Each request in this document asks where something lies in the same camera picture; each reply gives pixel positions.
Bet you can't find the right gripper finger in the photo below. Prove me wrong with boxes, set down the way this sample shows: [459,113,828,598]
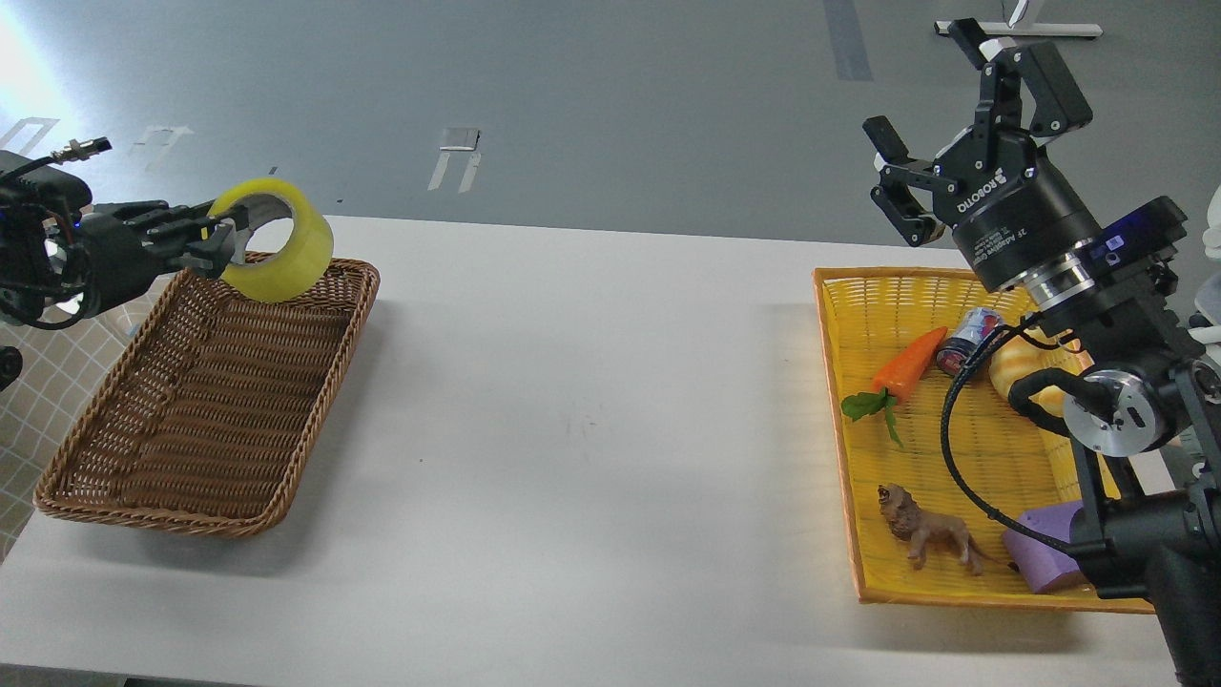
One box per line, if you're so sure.
[862,113,955,246]
[946,18,1094,154]

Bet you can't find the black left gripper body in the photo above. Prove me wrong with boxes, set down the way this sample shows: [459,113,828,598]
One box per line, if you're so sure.
[74,209,187,316]

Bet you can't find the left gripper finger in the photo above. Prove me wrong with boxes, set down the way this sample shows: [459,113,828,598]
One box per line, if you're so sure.
[172,229,238,279]
[95,200,250,239]

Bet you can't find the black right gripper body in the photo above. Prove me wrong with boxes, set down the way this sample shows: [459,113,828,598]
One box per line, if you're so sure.
[932,129,1103,292]

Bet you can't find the yellow tape roll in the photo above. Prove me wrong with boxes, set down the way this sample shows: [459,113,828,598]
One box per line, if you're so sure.
[209,176,333,303]

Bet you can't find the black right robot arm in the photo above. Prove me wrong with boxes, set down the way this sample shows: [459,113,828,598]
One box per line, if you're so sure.
[863,18,1220,686]

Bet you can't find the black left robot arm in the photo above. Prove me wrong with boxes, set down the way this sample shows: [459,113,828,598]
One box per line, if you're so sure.
[1,135,253,331]

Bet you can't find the white stand base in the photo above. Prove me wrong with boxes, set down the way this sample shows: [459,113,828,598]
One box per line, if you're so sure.
[965,1,1104,40]

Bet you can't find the small soda can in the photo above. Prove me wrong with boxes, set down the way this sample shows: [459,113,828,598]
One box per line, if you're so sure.
[934,308,1004,378]

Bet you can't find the beige checkered cloth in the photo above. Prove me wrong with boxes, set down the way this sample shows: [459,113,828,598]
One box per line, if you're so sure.
[1,277,168,556]

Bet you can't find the toy croissant bread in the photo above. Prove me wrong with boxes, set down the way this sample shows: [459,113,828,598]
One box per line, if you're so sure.
[988,329,1093,410]

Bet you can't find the brown wicker basket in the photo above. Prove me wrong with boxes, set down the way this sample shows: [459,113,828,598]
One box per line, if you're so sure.
[33,260,381,538]

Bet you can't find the orange toy carrot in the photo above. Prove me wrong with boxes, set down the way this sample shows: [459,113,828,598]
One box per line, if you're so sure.
[838,326,949,448]

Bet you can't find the yellow plastic basket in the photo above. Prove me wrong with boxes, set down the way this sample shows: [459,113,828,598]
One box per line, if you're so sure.
[812,268,1154,614]

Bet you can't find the brown toy lion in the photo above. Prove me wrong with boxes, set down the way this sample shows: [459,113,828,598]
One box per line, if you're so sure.
[877,483,991,575]

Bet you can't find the purple foam block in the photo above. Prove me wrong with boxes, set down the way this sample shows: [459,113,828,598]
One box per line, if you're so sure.
[1002,500,1087,594]

